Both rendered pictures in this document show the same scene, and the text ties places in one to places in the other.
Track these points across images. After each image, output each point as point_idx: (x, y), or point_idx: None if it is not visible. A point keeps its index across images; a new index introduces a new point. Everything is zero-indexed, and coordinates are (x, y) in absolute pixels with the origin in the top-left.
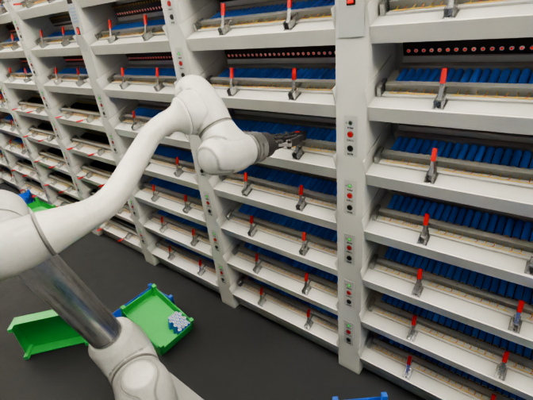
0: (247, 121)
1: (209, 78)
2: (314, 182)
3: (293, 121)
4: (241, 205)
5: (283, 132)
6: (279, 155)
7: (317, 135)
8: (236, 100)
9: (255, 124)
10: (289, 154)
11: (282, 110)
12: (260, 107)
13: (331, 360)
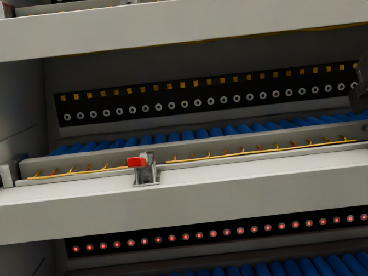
0: (120, 140)
1: (16, 8)
2: (361, 265)
3: (256, 118)
4: None
5: (267, 130)
6: (327, 163)
7: (366, 116)
8: (158, 10)
9: (150, 139)
10: (352, 156)
11: (332, 17)
12: (249, 21)
13: None
